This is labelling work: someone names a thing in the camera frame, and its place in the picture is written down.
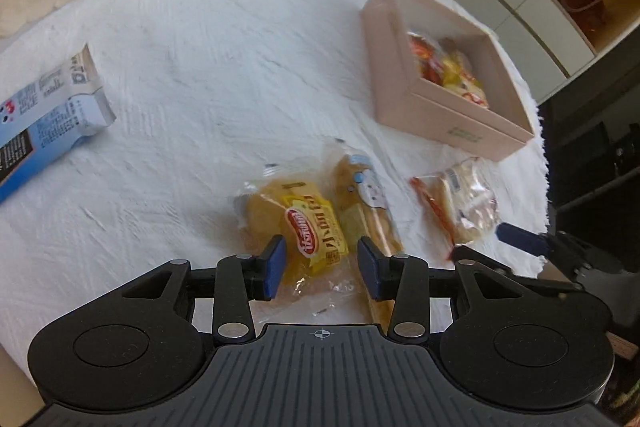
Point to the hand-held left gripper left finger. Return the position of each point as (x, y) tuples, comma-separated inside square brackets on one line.
[(274, 268)]

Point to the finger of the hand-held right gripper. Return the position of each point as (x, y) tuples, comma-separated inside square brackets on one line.
[(522, 238), (482, 258)]

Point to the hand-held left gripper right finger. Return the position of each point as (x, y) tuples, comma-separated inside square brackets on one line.
[(369, 270)]

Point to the yellow small bread packet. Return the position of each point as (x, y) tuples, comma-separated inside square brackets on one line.
[(300, 219)]

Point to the red clear snack packet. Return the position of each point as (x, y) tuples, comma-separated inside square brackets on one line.
[(460, 204)]

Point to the long bread packet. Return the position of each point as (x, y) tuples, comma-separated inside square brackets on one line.
[(350, 197)]

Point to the panda print snack packet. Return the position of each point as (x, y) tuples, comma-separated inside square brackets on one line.
[(465, 79)]

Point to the pink cardboard box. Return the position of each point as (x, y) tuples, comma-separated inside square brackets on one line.
[(400, 97)]

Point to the red packet white label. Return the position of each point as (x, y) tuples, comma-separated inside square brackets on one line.
[(425, 56)]

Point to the black furniture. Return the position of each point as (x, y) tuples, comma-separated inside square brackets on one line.
[(600, 147)]

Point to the white textured tablecloth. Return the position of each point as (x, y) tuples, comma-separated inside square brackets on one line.
[(200, 82)]

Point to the white sideboard cabinet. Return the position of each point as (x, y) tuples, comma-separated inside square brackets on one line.
[(540, 32)]

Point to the blue milk carton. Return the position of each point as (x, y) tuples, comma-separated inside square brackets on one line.
[(45, 122)]

